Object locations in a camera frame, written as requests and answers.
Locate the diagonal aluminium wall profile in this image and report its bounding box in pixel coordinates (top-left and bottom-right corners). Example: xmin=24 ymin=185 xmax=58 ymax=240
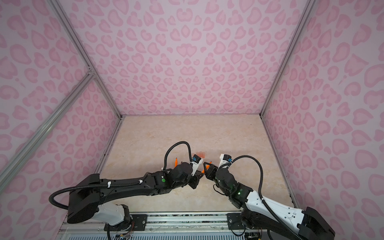
xmin=1 ymin=71 xmax=94 ymax=193

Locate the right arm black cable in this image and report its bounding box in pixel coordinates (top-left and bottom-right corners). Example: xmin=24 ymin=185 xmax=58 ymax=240
xmin=229 ymin=155 xmax=304 ymax=240

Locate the corner aluminium profile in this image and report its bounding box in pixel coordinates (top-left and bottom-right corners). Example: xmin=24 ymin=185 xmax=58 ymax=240
xmin=47 ymin=0 xmax=123 ymax=120
xmin=260 ymin=0 xmax=318 ymax=119

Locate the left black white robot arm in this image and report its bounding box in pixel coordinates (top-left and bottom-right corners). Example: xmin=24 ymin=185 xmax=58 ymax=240
xmin=67 ymin=163 xmax=204 ymax=224

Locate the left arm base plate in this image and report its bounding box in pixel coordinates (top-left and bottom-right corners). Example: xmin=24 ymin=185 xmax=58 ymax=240
xmin=104 ymin=214 xmax=148 ymax=232

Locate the left corner aluminium profile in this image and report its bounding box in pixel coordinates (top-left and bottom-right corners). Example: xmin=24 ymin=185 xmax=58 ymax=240
xmin=47 ymin=0 xmax=123 ymax=120

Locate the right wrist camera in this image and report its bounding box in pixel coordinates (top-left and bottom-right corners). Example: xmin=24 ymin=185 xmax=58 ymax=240
xmin=219 ymin=154 xmax=233 ymax=169

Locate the right corner aluminium profile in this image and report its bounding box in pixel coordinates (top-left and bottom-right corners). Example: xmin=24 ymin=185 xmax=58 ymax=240
xmin=260 ymin=0 xmax=318 ymax=119

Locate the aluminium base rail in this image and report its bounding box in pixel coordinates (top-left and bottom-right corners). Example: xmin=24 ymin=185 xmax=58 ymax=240
xmin=55 ymin=210 xmax=319 ymax=240

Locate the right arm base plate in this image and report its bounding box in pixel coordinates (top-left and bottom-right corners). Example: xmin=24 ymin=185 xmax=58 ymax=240
xmin=226 ymin=212 xmax=248 ymax=231

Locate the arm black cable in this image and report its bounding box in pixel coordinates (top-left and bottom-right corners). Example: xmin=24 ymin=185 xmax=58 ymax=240
xmin=162 ymin=140 xmax=193 ymax=171
xmin=229 ymin=155 xmax=304 ymax=240

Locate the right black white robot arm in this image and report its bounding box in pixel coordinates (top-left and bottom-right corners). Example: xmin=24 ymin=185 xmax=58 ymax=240
xmin=204 ymin=163 xmax=336 ymax=240

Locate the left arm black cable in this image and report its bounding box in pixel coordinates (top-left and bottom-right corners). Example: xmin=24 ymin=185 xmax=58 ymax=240
xmin=162 ymin=140 xmax=193 ymax=171

